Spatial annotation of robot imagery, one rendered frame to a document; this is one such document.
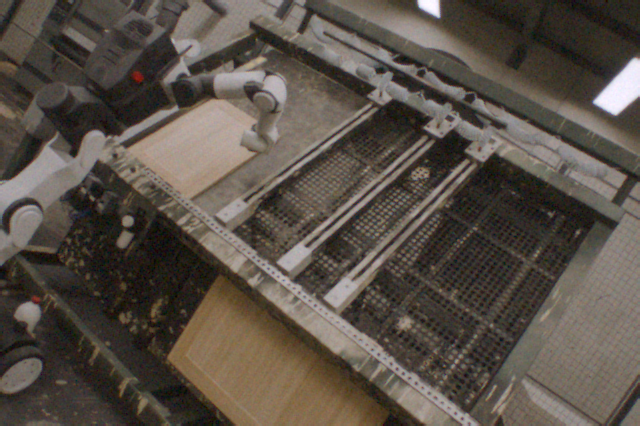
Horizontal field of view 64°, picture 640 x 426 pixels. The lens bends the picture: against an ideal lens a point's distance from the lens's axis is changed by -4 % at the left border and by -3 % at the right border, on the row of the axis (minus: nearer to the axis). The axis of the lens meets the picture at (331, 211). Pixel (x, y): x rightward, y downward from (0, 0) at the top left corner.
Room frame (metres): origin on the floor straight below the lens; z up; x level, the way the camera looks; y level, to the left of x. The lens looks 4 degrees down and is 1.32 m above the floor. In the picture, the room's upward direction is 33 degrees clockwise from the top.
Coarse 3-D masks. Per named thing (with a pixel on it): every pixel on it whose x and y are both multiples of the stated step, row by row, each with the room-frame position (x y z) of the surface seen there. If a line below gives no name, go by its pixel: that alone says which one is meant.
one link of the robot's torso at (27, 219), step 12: (12, 216) 1.67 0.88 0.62; (24, 216) 1.69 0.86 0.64; (36, 216) 1.73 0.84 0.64; (0, 228) 1.73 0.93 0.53; (12, 228) 1.68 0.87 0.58; (24, 228) 1.71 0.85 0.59; (36, 228) 1.76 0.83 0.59; (0, 240) 1.70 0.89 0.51; (12, 240) 1.70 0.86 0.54; (24, 240) 1.74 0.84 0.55; (0, 252) 1.71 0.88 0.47; (12, 252) 1.75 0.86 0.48; (0, 264) 1.75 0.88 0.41
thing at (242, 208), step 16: (384, 80) 2.58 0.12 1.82; (368, 96) 2.63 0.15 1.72; (384, 96) 2.64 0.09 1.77; (368, 112) 2.60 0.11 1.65; (384, 112) 2.70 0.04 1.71; (336, 128) 2.49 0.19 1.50; (352, 128) 2.51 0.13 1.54; (320, 144) 2.41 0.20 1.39; (336, 144) 2.46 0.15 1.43; (304, 160) 2.32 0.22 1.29; (320, 160) 2.41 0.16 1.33; (272, 176) 2.24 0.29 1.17; (288, 176) 2.25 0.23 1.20; (256, 192) 2.18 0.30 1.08; (272, 192) 2.21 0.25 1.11; (224, 208) 2.09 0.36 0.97; (240, 208) 2.10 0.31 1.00; (256, 208) 2.17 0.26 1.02; (224, 224) 2.06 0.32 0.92
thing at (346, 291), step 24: (480, 144) 2.36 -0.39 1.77; (456, 168) 2.38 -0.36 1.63; (480, 168) 2.50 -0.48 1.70; (432, 192) 2.26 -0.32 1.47; (456, 192) 2.36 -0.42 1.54; (408, 216) 2.16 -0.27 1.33; (432, 216) 2.24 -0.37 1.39; (384, 240) 2.06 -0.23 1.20; (408, 240) 2.13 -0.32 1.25; (360, 264) 1.97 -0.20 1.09; (384, 264) 2.03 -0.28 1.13; (336, 288) 1.88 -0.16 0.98; (360, 288) 1.94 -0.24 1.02; (336, 312) 1.85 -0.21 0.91
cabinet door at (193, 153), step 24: (192, 120) 2.52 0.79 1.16; (216, 120) 2.54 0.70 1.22; (240, 120) 2.55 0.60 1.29; (144, 144) 2.37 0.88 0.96; (168, 144) 2.39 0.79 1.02; (192, 144) 2.41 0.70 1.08; (216, 144) 2.42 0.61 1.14; (168, 168) 2.29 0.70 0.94; (192, 168) 2.30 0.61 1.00; (216, 168) 2.31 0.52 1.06; (192, 192) 2.20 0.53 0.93
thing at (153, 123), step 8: (256, 64) 2.85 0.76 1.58; (264, 64) 2.89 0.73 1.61; (240, 72) 2.79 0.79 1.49; (160, 112) 2.51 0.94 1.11; (168, 112) 2.51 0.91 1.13; (176, 112) 2.53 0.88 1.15; (184, 112) 2.58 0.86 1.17; (152, 120) 2.46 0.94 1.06; (160, 120) 2.47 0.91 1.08; (168, 120) 2.52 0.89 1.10; (136, 128) 2.41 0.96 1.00; (144, 128) 2.42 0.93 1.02; (152, 128) 2.46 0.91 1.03; (120, 136) 2.37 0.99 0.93; (128, 136) 2.37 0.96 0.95; (136, 136) 2.40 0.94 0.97; (120, 144) 2.34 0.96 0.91; (128, 144) 2.38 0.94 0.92
